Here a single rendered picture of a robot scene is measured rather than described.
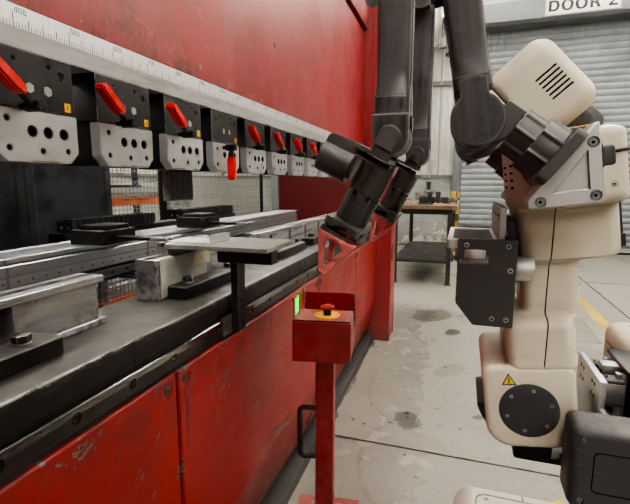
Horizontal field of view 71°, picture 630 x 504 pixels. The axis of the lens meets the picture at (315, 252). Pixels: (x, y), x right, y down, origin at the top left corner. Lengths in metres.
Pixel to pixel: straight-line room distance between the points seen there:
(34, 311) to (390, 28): 0.72
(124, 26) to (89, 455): 0.77
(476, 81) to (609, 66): 8.06
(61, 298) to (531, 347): 0.84
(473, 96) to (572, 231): 0.33
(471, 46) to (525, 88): 0.16
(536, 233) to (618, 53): 7.98
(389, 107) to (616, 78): 8.07
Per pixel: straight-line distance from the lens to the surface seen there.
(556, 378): 0.94
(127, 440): 0.89
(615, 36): 8.87
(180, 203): 1.19
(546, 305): 0.94
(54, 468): 0.78
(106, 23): 1.00
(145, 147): 1.02
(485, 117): 0.71
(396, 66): 0.76
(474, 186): 8.33
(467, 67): 0.75
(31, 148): 0.82
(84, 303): 0.93
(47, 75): 0.87
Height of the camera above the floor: 1.14
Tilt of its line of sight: 9 degrees down
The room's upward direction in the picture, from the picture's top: straight up
